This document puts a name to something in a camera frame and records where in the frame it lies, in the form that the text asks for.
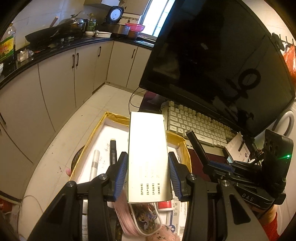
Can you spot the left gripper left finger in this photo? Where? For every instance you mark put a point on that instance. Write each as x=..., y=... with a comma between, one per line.
x=116, y=177

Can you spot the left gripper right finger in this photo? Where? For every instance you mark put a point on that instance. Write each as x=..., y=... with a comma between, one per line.
x=178, y=176

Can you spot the white marker pen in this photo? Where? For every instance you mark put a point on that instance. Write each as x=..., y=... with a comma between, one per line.
x=94, y=165

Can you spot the black marker pen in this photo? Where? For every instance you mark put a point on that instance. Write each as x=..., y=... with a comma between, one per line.
x=113, y=152

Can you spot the green white medicine box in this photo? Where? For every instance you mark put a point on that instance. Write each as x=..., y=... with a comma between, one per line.
x=148, y=176

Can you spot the cartoon lidded container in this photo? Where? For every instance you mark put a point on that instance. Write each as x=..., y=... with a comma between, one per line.
x=137, y=219

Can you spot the small red-label pill bottle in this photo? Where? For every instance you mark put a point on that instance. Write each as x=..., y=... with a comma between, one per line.
x=165, y=206

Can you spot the white medicine bottle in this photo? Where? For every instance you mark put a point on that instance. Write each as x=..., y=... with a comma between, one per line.
x=85, y=207

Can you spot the right hand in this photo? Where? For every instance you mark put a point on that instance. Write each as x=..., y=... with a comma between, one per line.
x=267, y=215

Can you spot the black pen on notebook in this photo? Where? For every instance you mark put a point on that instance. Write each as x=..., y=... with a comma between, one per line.
x=240, y=147

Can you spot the grey study notebook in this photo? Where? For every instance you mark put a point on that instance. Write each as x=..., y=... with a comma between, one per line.
x=232, y=149

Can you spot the white mechanical keyboard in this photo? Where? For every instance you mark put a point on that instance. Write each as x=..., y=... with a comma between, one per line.
x=180, y=119

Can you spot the white kitchen cabinets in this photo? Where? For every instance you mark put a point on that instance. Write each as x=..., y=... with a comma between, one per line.
x=40, y=97

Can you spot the black computer monitor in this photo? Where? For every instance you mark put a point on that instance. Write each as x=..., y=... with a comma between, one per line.
x=217, y=57

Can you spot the red plastic basin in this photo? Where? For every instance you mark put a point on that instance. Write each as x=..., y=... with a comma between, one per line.
x=135, y=27

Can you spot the black wok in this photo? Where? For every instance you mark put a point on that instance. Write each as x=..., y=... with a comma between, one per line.
x=47, y=33

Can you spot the black rice cooker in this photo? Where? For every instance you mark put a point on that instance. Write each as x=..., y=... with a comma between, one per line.
x=114, y=15

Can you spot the cooking oil bottle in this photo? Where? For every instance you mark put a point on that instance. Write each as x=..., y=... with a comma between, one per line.
x=8, y=46

